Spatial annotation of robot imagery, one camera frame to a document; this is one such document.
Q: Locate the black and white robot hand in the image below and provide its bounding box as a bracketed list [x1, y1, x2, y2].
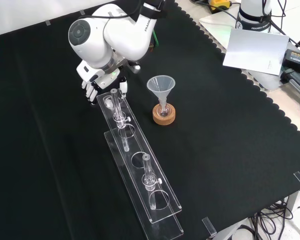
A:
[76, 59, 129, 106]

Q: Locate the clear weighing funnel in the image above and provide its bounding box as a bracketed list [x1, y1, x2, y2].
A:
[103, 96, 115, 110]

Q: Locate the clear plastic funnel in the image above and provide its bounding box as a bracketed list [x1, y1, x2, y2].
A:
[146, 75, 176, 108]

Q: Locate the clear funnel stand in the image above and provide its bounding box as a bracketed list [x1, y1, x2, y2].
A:
[96, 88, 185, 240]

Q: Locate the small round-bottom flask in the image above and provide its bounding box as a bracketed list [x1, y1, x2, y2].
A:
[157, 98, 171, 118]

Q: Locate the yellow stop button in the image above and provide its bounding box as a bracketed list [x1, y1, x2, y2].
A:
[208, 0, 233, 14]

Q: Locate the black cloth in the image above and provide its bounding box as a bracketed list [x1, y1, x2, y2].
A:
[0, 0, 300, 240]

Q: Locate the pale board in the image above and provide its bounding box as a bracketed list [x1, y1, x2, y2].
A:
[222, 27, 290, 76]

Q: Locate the black power adapter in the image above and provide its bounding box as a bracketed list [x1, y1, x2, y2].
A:
[281, 49, 300, 74]

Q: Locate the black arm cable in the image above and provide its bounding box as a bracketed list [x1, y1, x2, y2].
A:
[86, 0, 143, 21]

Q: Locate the green cable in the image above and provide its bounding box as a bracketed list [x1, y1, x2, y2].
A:
[151, 29, 161, 49]

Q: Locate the cork ring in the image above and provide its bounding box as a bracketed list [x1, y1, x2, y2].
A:
[152, 103, 177, 125]

